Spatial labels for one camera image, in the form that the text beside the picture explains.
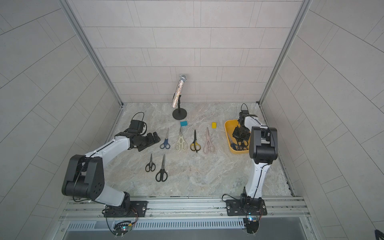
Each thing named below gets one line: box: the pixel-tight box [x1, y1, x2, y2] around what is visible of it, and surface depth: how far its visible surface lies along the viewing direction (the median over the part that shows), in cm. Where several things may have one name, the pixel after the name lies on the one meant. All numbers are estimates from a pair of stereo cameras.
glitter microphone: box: [170, 74, 188, 109], surface depth 96 cm
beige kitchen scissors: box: [175, 126, 188, 151], surface depth 96 cm
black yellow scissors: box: [190, 129, 202, 153], surface depth 95 cm
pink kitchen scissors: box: [203, 127, 216, 155], surface depth 96 cm
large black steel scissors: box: [155, 154, 168, 182], surface depth 84 cm
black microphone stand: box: [172, 94, 187, 120], surface depth 110 cm
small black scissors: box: [145, 153, 156, 172], surface depth 86 cm
